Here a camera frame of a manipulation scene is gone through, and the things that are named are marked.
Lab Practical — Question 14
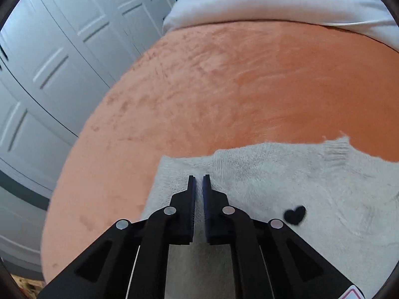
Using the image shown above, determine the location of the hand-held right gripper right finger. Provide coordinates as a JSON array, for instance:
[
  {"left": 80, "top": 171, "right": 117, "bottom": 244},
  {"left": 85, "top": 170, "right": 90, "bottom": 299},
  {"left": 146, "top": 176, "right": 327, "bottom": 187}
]
[{"left": 202, "top": 174, "right": 366, "bottom": 299}]

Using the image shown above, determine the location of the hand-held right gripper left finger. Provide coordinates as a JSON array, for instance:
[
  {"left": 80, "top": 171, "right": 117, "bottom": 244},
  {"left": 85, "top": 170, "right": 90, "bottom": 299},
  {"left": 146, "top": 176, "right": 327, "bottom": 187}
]
[{"left": 37, "top": 175, "right": 197, "bottom": 299}]

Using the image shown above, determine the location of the grey knit sweater with heart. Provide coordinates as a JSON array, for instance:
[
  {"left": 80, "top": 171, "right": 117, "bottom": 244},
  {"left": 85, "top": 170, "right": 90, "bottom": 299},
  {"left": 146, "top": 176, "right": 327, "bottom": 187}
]
[{"left": 141, "top": 135, "right": 399, "bottom": 299}]

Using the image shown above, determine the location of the orange plush blanket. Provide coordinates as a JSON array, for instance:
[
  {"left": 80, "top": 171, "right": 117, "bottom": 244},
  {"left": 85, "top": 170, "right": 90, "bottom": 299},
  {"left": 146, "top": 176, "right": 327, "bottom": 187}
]
[{"left": 40, "top": 21, "right": 399, "bottom": 282}]

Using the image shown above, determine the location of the white duvet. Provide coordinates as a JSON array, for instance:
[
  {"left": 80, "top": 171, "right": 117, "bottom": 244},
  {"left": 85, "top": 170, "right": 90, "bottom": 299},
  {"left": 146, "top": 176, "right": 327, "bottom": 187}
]
[{"left": 162, "top": 0, "right": 399, "bottom": 52}]

